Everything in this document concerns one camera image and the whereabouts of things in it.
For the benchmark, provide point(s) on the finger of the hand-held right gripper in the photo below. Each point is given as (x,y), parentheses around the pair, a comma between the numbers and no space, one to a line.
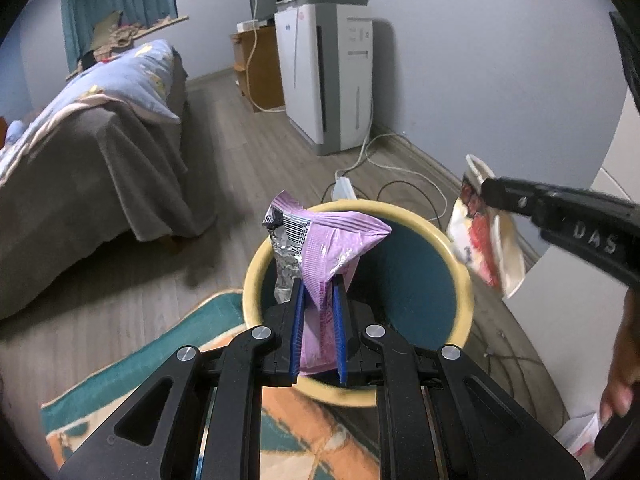
(505,192)

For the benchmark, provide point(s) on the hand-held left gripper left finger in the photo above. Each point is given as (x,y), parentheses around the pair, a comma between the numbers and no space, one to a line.
(296,320)

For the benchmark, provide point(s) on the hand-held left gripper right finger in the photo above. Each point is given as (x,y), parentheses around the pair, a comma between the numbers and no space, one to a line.
(339,325)

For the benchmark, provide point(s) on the red white snack wrapper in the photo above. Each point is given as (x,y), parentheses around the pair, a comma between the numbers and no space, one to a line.
(475,235)

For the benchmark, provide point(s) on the purple snack wrapper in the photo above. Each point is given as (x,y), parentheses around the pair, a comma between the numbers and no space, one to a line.
(330,242)

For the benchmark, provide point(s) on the yellow teal waste bin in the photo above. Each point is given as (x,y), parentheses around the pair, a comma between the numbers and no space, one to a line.
(415,285)

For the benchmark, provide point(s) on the person's right hand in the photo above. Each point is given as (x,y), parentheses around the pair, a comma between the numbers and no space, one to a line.
(622,385)

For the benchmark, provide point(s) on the white power strip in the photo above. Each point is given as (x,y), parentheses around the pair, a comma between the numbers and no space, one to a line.
(344,189)

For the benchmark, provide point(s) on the wooden bed leg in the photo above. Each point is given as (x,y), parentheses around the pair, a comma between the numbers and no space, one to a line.
(172,244)

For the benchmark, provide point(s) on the teal orange patterned rug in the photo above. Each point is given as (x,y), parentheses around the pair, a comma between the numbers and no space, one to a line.
(150,360)

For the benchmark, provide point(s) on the white red paper packet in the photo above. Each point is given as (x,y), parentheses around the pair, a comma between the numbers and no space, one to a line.
(580,432)

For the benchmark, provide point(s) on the white air purifier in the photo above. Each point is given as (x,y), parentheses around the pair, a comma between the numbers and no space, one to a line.
(320,70)

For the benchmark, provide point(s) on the bed with grey cover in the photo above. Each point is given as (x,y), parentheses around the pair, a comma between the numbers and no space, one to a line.
(90,175)

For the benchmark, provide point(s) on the wooden cabinet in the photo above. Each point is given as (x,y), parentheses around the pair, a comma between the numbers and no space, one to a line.
(260,65)

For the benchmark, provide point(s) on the small white box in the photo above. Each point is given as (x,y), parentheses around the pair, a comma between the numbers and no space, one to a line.
(250,25)

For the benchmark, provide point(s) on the light blue printed blanket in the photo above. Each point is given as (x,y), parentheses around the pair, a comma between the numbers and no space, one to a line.
(115,75)

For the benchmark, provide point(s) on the wooden windowsill plank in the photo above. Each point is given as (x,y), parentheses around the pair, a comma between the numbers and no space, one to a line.
(165,22)

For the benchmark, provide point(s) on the brown cloth pile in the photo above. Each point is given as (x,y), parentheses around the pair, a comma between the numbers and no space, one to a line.
(117,35)

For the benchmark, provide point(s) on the light blue pillow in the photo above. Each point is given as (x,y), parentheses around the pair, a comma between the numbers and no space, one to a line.
(12,132)

